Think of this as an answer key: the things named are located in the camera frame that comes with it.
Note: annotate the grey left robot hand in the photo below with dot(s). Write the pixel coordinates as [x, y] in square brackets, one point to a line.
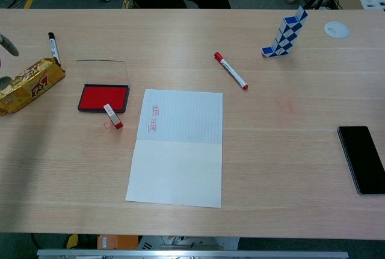
[9, 46]

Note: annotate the small red white stamp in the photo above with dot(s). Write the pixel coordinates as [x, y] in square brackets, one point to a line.
[113, 117]

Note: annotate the black whiteboard marker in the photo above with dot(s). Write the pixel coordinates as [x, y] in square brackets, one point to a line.
[54, 47]

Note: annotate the gold snack package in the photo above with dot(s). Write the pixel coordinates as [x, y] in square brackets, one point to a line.
[30, 87]

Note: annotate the red ink pad clear lid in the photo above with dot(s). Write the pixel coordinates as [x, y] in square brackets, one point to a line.
[102, 97]

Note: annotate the yellow object under table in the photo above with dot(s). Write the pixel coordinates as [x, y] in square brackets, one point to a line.
[72, 240]

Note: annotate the white paper sheet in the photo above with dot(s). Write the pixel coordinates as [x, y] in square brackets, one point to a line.
[177, 165]

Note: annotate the orange box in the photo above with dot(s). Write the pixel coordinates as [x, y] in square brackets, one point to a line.
[117, 241]

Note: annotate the red whiteboard marker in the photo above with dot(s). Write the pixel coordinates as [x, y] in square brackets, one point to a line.
[231, 70]

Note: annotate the blue white snake puzzle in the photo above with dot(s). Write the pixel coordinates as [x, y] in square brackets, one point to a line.
[285, 34]

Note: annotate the grey table grommet cap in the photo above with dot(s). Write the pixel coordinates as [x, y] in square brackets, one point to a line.
[336, 29]

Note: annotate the black smartphone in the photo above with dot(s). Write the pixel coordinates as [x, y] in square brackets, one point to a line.
[362, 159]

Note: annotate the aluminium rail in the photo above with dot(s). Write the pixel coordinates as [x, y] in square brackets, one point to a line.
[192, 254]

